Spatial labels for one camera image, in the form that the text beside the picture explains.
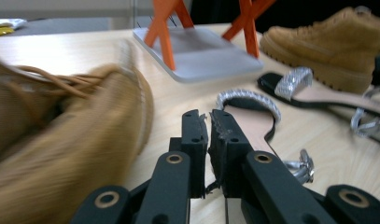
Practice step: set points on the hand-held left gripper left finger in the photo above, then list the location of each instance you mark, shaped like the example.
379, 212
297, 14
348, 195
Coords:
195, 149

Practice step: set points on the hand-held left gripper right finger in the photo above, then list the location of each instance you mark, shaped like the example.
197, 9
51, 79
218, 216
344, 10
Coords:
229, 152

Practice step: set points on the white tray base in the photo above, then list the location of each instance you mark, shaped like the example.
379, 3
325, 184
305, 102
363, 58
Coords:
203, 53

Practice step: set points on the tan lace-up boot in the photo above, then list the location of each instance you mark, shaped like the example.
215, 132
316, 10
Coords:
85, 140
327, 46

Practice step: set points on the white packet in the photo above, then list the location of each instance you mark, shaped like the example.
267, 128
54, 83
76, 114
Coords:
7, 22

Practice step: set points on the yellow packet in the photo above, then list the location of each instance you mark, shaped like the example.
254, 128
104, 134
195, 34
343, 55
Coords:
1, 30

